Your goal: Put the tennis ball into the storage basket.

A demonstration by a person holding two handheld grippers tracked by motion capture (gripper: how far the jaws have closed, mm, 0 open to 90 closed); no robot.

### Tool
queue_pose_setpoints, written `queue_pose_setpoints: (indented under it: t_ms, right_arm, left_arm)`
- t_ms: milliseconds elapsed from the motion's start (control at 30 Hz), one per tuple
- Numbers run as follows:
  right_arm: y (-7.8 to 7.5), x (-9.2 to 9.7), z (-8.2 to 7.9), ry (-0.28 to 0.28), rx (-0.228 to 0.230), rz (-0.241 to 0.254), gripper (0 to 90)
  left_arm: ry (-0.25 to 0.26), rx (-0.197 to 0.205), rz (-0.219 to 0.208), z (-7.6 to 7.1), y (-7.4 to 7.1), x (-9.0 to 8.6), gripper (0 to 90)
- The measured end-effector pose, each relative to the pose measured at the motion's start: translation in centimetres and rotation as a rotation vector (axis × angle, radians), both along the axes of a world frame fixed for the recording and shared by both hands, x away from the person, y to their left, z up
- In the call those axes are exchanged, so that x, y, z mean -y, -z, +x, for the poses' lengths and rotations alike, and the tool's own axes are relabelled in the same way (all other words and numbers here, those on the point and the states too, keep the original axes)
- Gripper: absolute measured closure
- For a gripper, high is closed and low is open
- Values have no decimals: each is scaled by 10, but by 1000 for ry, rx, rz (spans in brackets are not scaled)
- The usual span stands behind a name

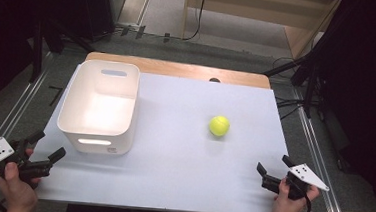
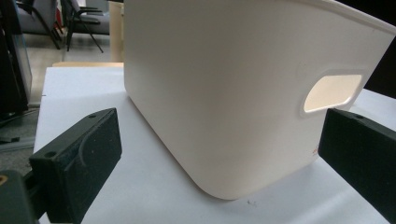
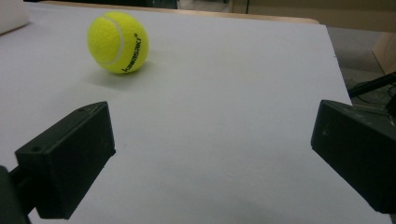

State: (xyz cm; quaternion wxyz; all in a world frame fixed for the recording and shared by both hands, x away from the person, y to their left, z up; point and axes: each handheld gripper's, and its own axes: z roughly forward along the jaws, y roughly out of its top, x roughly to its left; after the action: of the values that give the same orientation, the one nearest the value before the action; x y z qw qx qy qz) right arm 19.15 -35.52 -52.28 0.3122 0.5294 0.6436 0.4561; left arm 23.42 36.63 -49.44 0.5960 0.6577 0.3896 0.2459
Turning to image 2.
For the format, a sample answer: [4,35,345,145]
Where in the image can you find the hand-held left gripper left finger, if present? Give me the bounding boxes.
[28,107,123,224]

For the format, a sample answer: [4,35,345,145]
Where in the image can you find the black metal frame chair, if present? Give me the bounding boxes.
[61,0,110,54]

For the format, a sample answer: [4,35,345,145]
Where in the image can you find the white plastic storage bin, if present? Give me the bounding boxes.
[122,0,396,201]

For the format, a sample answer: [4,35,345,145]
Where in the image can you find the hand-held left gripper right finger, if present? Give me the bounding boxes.
[318,107,396,224]

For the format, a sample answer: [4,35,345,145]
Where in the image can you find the black equipment case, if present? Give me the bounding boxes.
[0,0,34,117]

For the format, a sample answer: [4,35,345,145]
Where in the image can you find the grey office chair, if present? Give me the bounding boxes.
[16,0,64,50]

